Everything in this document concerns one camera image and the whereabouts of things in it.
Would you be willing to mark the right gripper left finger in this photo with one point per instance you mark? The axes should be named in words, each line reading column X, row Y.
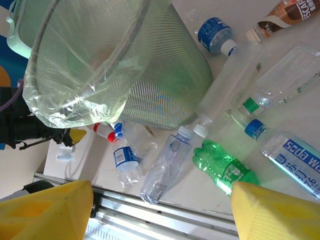
column 45, row 215

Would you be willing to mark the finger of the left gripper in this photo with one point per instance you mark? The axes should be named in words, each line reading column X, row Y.
column 77, row 136

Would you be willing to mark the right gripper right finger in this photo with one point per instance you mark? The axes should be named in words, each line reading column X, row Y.
column 275, row 217

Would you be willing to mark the small red capped white bottle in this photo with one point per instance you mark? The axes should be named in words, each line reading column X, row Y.
column 102, row 131

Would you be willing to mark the small crushed blue label bottle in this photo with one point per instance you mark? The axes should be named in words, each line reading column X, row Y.
column 125, row 160

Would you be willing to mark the soda water bottle blue cap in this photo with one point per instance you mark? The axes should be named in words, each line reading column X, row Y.
column 287, row 160

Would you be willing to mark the wide clear plastic bottle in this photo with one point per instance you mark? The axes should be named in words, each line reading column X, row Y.
column 140, row 142

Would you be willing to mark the green plastic bottle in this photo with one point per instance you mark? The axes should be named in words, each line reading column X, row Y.
column 222, row 167

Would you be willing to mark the crushed clear bluish bottle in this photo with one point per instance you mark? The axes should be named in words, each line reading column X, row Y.
column 162, row 172

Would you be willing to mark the square clear bottle green label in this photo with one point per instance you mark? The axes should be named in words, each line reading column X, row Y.
column 282, row 82

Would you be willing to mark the tall slim clear bottle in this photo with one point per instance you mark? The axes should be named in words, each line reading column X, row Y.
column 225, row 90

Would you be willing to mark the blue label water bottle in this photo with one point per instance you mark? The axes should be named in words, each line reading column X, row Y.
column 212, row 32

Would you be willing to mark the brown coffee plastic bottle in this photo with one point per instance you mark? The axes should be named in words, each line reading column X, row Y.
column 280, row 17

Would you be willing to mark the clear green bin liner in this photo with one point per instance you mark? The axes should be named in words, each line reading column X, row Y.
column 75, row 107

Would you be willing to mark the clear plastic trash bin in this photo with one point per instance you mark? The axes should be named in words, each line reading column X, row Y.
column 162, row 75

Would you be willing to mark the clear plastic packet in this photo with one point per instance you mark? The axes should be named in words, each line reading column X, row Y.
column 63, row 155

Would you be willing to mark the mint green carry case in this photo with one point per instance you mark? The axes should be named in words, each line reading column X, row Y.
column 17, row 37

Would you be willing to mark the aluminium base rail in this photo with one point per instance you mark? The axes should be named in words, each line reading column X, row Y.
column 150, row 212

